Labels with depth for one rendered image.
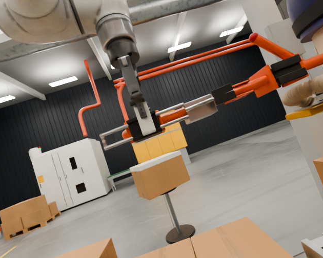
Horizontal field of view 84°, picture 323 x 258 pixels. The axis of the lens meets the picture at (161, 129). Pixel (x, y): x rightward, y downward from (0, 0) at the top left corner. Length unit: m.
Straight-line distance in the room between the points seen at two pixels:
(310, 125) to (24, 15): 1.75
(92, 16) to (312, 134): 1.65
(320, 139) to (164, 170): 1.50
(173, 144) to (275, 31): 6.45
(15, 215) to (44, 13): 7.30
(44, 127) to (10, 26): 11.99
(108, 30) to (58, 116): 11.82
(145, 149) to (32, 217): 4.31
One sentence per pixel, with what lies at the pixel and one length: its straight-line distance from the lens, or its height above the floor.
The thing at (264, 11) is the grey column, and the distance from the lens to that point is 1.93.
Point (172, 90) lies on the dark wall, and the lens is 11.53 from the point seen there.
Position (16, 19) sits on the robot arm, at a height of 1.52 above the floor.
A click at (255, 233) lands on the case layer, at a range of 1.27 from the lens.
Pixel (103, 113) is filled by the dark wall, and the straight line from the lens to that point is 11.41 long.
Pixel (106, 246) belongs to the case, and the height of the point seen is 0.94.
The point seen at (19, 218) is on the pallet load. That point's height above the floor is 0.48.
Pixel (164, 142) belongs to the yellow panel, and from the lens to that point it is 7.68.
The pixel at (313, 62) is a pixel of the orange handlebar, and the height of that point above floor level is 1.24.
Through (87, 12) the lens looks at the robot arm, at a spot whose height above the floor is 1.52.
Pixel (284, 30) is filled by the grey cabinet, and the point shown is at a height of 1.68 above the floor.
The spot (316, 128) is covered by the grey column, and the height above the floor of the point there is 0.90.
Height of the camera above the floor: 1.18
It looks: 4 degrees up
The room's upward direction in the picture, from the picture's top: 20 degrees counter-clockwise
